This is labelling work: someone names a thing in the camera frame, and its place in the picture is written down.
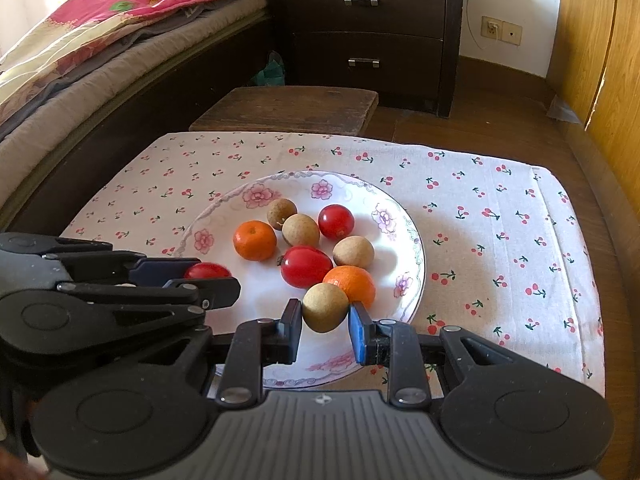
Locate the red cherry tomato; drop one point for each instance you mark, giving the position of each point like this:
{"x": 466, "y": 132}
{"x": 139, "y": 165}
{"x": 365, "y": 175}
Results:
{"x": 336, "y": 222}
{"x": 205, "y": 271}
{"x": 304, "y": 266}

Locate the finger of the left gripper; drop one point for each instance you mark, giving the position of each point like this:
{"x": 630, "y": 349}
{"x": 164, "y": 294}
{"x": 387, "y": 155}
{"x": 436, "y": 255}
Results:
{"x": 204, "y": 293}
{"x": 36, "y": 261}

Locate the bed with beige mattress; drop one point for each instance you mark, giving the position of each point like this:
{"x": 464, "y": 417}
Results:
{"x": 74, "y": 136}

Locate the dark wooden nightstand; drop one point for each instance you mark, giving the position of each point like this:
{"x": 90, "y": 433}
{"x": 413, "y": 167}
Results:
{"x": 406, "y": 50}

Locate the wooden wardrobe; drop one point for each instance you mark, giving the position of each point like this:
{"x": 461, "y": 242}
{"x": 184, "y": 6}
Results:
{"x": 594, "y": 70}

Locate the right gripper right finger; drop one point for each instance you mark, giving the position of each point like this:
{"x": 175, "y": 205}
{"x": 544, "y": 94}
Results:
{"x": 396, "y": 346}

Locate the tan longan fruit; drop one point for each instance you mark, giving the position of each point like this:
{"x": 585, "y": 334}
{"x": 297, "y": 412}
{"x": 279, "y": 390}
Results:
{"x": 324, "y": 307}
{"x": 300, "y": 229}
{"x": 353, "y": 251}
{"x": 279, "y": 211}

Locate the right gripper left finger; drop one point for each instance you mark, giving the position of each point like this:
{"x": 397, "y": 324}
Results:
{"x": 255, "y": 345}

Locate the cherry print tablecloth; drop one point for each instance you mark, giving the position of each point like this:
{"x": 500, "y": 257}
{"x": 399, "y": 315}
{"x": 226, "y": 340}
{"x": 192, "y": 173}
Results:
{"x": 505, "y": 256}

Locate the white floral ceramic plate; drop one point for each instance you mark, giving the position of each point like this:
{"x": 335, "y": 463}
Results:
{"x": 323, "y": 238}

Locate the orange mandarin with stem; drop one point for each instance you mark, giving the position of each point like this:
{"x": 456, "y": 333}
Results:
{"x": 356, "y": 283}

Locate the wall power outlet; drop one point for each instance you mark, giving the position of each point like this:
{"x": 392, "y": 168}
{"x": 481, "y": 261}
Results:
{"x": 507, "y": 32}

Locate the floral red yellow quilt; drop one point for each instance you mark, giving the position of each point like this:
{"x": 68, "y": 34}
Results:
{"x": 76, "y": 31}

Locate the dark wooden stool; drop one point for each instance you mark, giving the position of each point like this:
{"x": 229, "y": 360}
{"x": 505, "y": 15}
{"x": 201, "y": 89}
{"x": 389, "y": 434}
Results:
{"x": 298, "y": 109}

